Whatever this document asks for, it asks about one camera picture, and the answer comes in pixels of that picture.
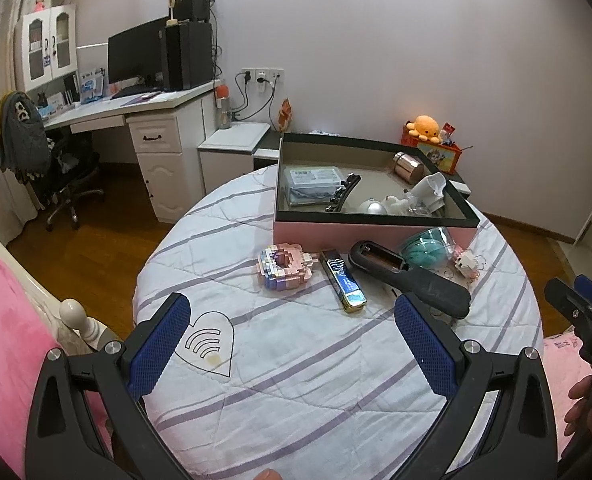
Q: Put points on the orange snack bag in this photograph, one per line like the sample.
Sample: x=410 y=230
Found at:
x=286 y=117

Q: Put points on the black hair brush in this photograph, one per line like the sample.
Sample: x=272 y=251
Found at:
x=426 y=285

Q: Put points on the row of books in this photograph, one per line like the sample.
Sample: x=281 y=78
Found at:
x=60 y=95

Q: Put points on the grey jacket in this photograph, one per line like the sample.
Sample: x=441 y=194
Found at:
x=23 y=140

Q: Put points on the small pink white block toy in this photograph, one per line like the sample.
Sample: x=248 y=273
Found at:
x=465 y=262

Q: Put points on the white low cabinet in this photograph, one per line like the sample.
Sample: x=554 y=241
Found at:
x=226 y=165

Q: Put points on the orange octopus plush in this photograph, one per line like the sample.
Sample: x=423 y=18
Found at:
x=426 y=127

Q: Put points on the black computer monitor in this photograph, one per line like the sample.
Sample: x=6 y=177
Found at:
x=136 y=52

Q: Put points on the bottle with red lid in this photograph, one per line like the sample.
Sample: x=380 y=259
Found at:
x=224 y=110

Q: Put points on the small red white toy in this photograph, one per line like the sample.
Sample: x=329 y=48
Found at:
x=449 y=134

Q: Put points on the teal sponge in clear case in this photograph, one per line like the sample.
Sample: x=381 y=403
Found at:
x=426 y=247

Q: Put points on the white snack packet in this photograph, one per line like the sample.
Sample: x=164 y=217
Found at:
x=326 y=132

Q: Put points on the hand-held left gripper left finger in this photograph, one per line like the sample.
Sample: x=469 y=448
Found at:
x=158 y=345

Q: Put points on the pink printed cloth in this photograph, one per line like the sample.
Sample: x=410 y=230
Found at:
x=561 y=355

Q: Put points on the black office chair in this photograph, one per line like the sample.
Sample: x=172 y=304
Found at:
x=73 y=180

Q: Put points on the black hair clip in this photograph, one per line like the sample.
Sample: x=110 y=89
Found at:
x=343 y=191

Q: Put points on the beige round desk ornament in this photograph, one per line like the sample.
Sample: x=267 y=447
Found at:
x=172 y=2

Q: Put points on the clear plastic case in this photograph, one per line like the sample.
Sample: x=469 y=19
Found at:
x=308 y=185

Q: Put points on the white plastic holder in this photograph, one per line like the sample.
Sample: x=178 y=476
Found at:
x=433 y=190

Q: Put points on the pink blanket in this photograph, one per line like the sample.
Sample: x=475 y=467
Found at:
x=6 y=340

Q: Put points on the blue white box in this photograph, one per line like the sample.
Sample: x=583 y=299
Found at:
x=92 y=85

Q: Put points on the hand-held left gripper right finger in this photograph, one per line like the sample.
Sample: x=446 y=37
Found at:
x=421 y=340

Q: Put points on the person's left hand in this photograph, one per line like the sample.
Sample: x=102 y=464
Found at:
x=267 y=475

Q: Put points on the red toy box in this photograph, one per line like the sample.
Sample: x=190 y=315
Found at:
x=446 y=157

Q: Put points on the black computer tower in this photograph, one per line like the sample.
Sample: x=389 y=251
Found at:
x=188 y=57

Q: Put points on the white glass-door cabinet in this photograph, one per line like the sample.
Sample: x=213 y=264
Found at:
x=51 y=75

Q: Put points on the person's right hand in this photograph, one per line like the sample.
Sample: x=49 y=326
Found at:
x=581 y=392

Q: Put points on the silver ball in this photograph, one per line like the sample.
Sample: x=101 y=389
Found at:
x=372 y=206

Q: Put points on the white desk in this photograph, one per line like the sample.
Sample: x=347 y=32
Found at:
x=161 y=170

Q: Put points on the copper metal cup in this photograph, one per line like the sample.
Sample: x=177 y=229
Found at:
x=408 y=167

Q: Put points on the black speaker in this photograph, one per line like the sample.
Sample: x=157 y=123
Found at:
x=193 y=5

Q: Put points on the pink doll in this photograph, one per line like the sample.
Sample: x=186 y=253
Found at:
x=40 y=2

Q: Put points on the white bed frame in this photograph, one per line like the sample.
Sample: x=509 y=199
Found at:
x=81 y=320

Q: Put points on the white wall socket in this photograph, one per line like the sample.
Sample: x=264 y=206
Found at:
x=261 y=77

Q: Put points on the white bear figurine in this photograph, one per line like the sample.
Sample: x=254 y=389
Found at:
x=396 y=204

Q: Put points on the blue and gold box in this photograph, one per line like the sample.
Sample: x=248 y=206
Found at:
x=343 y=282

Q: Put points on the pink box with dark rim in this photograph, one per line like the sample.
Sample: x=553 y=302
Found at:
x=326 y=232

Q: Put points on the dark mouse pad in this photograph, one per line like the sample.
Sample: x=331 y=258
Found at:
x=146 y=99

